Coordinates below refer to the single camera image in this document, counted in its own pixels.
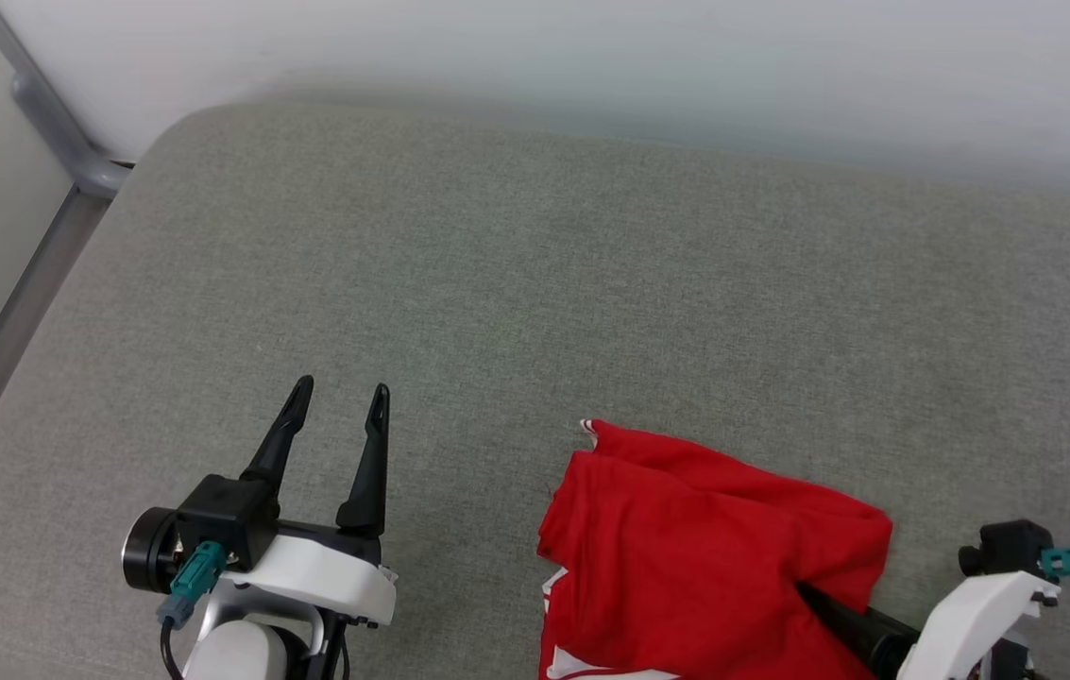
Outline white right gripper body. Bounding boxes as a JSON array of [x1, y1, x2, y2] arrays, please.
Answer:
[[894, 570, 1062, 680]]

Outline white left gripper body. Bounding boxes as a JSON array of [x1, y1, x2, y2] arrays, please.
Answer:
[[222, 522, 399, 627]]

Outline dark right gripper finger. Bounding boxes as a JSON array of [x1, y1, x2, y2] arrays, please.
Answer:
[[797, 584, 919, 675]]

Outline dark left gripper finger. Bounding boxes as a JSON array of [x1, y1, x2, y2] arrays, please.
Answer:
[[241, 375, 315, 493], [336, 382, 392, 536]]

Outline red garment with white trim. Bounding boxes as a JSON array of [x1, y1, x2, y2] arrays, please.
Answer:
[[536, 417, 895, 680]]

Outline grey fabric sofa cushion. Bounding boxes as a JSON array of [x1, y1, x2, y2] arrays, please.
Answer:
[[0, 90, 1070, 680]]

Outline teal left camera connector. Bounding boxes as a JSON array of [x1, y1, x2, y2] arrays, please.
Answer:
[[156, 539, 229, 631]]

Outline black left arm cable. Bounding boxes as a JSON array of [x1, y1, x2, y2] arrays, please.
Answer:
[[159, 619, 188, 680]]

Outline grey metal rail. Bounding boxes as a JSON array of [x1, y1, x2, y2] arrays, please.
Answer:
[[0, 0, 135, 516]]

